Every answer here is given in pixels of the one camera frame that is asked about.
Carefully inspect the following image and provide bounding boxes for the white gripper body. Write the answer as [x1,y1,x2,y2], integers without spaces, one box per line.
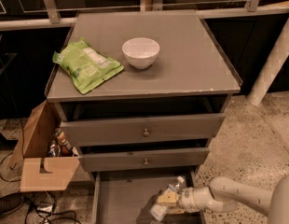
[178,187,210,213]

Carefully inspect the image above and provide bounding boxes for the clear blue plastic water bottle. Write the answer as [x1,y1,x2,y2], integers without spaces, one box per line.
[150,176,185,221]

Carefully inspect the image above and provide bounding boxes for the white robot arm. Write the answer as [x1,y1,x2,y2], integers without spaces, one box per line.
[150,175,289,224]

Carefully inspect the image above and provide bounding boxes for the grey middle drawer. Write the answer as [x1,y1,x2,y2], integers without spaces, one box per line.
[78,147,210,172]

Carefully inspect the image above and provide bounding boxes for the grey drawer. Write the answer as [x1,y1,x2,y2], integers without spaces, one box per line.
[61,113,226,147]
[92,167,205,224]
[78,147,210,172]

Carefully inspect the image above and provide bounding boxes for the grey bottom drawer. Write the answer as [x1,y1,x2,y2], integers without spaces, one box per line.
[92,167,205,224]

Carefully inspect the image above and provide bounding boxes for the grey drawer cabinet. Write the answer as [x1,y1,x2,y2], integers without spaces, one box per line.
[44,10,243,224]

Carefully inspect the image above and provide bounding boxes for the grey top drawer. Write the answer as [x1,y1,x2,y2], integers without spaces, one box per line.
[61,113,226,147]

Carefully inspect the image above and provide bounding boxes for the items inside cardboard box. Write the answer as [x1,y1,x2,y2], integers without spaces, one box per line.
[48,128,77,157]

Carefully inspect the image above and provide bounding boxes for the brown cardboard box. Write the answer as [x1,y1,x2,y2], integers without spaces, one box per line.
[9,101,79,192]

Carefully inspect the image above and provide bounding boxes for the white ceramic bowl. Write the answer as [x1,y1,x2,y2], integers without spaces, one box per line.
[122,37,160,69]

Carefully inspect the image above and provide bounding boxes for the green snack bag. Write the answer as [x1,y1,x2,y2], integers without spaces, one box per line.
[52,38,124,94]

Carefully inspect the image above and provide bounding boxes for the metal window railing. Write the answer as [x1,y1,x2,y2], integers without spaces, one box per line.
[0,0,289,32]

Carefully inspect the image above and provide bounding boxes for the black cables on floor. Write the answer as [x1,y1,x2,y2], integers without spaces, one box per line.
[0,115,82,224]

